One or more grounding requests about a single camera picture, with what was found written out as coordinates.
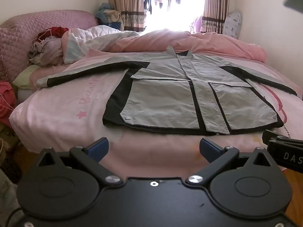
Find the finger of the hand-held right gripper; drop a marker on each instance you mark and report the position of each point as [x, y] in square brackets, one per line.
[288, 155]

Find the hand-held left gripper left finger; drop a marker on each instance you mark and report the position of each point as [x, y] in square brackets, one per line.
[98, 147]

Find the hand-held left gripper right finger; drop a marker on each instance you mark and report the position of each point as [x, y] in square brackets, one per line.
[208, 149]

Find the grey and black jacket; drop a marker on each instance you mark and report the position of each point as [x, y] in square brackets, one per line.
[165, 94]

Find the pink printed blanket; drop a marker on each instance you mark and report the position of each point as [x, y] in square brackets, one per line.
[71, 113]

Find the white mattress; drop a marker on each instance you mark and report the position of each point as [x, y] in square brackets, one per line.
[23, 94]

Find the green pillow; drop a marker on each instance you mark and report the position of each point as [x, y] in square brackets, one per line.
[23, 78]

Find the bright red cloth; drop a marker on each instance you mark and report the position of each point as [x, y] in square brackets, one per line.
[6, 101]

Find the pale cloth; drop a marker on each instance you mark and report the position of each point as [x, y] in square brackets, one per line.
[4, 194]

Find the pink duvet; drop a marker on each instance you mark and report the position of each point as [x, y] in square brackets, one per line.
[213, 43]

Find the grey knit cloth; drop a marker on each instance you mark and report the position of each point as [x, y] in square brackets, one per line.
[47, 52]

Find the dark red cloth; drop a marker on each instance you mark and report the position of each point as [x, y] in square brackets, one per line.
[58, 31]

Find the blue box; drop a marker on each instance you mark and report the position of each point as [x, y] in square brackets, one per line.
[114, 25]

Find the purple cloth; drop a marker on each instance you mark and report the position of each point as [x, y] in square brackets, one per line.
[196, 24]

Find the white patterned fan cover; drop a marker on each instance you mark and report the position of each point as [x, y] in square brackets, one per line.
[233, 24]

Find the pink quilted headboard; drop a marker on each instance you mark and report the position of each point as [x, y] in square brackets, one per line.
[28, 26]

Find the brown striped curtain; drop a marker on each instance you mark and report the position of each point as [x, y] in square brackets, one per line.
[127, 2]
[216, 4]

